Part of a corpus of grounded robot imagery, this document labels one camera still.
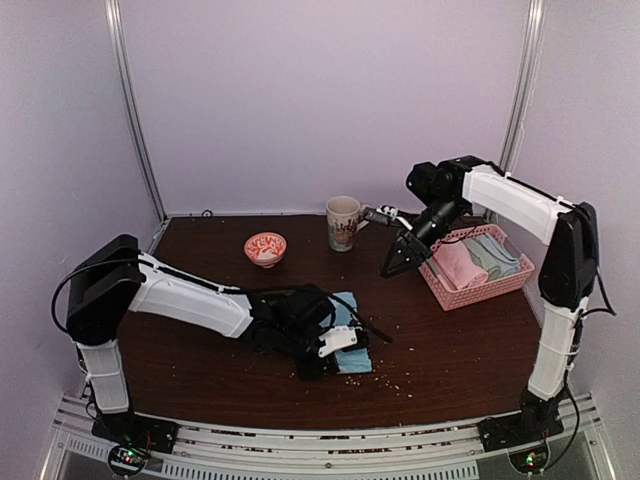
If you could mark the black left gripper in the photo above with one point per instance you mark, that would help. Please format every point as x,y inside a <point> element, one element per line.
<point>307,371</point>

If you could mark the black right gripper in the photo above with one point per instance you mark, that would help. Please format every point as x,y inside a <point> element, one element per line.
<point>412,260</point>

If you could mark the large pink towel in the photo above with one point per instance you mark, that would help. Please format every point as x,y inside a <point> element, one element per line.
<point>456,264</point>

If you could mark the blue patterned cloth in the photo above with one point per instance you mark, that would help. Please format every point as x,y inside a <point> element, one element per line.
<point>353,360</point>

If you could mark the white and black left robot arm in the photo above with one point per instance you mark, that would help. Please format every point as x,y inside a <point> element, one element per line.
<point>120,278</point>

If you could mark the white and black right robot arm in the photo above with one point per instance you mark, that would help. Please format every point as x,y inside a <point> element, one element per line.
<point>566,279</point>

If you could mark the pink perforated plastic basket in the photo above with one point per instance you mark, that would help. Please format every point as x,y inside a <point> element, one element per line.
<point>448,297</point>

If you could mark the white mug with coral pattern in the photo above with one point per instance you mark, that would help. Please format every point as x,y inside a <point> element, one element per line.
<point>345,218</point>

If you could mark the red and white patterned bowl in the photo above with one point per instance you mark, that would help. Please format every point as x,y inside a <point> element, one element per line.
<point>265,249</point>

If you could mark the grey-green folded towel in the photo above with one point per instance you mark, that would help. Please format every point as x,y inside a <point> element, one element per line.
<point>485,259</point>

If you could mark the light blue folded towel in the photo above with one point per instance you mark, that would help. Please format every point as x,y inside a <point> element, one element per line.
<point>509,264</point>

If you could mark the left round circuit board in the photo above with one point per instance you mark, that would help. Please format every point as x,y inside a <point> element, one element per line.
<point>127,461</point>

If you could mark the round circuit board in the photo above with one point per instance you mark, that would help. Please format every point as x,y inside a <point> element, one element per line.
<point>127,461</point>
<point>530,461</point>

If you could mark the right round circuit board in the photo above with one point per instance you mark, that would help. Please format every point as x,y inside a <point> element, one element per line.
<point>530,461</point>

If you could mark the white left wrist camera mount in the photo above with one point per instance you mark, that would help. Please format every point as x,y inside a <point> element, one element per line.
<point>336,338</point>

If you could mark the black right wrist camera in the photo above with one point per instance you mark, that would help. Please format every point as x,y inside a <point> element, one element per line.
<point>376,216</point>

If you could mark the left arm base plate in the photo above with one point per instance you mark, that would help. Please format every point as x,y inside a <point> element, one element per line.
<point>150,432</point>

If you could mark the aluminium front rail frame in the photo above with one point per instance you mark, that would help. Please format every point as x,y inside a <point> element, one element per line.
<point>450,450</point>

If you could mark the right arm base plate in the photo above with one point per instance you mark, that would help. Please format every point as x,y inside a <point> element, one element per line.
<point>506,432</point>

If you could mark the aluminium right corner post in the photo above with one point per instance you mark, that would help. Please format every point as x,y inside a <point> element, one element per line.
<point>525,83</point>

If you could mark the aluminium corner post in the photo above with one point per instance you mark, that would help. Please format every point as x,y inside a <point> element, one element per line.
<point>117,37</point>
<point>525,83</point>

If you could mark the aluminium left corner post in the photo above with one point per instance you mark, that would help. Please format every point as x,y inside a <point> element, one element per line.
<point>117,37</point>

